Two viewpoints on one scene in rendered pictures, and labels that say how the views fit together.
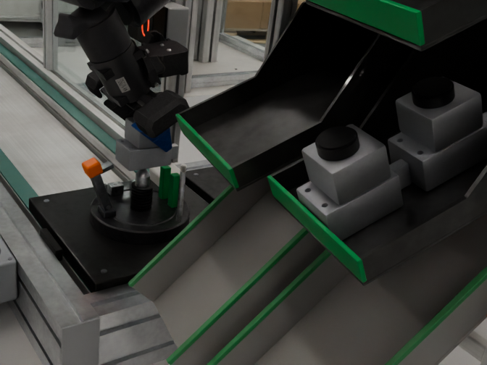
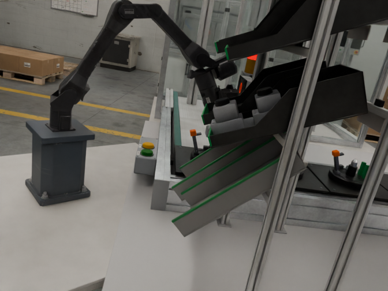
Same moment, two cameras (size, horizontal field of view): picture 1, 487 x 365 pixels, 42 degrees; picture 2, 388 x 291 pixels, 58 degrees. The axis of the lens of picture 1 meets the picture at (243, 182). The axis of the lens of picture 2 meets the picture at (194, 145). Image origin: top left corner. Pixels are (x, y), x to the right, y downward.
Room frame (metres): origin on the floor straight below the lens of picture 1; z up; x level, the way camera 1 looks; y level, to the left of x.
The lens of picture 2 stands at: (-0.18, -0.39, 1.40)
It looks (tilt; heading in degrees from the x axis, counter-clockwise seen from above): 19 degrees down; 32
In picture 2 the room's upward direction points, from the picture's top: 10 degrees clockwise
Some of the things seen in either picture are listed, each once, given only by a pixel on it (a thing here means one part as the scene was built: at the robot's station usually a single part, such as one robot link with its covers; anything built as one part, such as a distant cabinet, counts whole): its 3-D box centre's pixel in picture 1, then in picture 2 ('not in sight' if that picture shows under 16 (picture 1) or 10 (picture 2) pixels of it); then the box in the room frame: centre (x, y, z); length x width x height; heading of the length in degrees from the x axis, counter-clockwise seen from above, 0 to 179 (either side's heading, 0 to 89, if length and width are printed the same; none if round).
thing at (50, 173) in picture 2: not in sight; (59, 160); (0.41, 0.43, 0.96); 0.15 x 0.15 x 0.20; 75
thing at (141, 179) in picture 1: (143, 176); not in sight; (0.79, 0.14, 1.04); 0.02 x 0.02 x 0.03
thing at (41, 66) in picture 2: not in sight; (20, 64); (3.26, 5.55, 0.20); 1.20 x 0.80 x 0.41; 120
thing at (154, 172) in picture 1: (167, 180); not in sight; (0.93, 0.12, 0.97); 0.05 x 0.05 x 0.04; 39
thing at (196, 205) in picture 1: (140, 224); (209, 164); (0.79, 0.14, 0.96); 0.24 x 0.24 x 0.02; 39
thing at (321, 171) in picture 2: not in sight; (352, 169); (1.10, -0.25, 1.01); 0.24 x 0.24 x 0.13; 39
